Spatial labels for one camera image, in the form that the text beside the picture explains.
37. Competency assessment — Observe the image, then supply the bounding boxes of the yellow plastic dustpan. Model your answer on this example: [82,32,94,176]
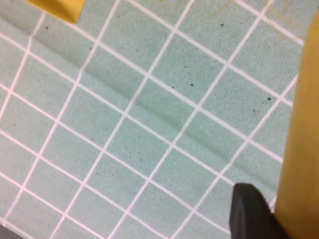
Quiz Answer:
[24,0,86,25]

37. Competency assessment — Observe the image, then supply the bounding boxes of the yellow hand brush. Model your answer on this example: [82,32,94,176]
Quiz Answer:
[273,13,319,239]

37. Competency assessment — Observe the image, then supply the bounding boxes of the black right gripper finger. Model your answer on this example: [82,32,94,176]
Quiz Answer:
[229,183,291,239]

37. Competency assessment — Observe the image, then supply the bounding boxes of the green white-grid tablecloth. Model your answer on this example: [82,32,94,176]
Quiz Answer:
[0,0,319,239]

